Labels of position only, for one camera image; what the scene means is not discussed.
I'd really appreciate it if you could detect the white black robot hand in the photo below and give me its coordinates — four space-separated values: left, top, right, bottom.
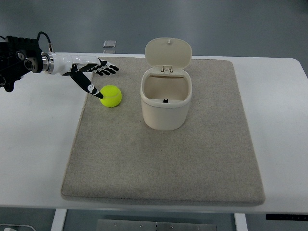
46 52 119 99

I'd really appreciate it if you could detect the yellow tennis ball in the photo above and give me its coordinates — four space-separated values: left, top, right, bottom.
100 85 122 108

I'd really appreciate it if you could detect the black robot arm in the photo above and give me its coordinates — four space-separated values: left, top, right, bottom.
0 31 53 92

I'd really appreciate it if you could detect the beige lidded plastic bin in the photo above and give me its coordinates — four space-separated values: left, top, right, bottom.
140 38 192 130

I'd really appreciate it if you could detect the grey felt mat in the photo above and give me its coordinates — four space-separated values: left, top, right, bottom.
61 57 265 206

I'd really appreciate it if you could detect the white table leg left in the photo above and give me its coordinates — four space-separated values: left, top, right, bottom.
51 209 67 231

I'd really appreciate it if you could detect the white table leg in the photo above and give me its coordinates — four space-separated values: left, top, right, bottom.
234 213 248 231
51 209 67 231

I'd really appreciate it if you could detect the white table leg right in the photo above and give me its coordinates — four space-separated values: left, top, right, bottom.
234 213 248 231

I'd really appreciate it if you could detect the black table control panel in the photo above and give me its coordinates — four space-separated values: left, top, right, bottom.
266 214 308 221

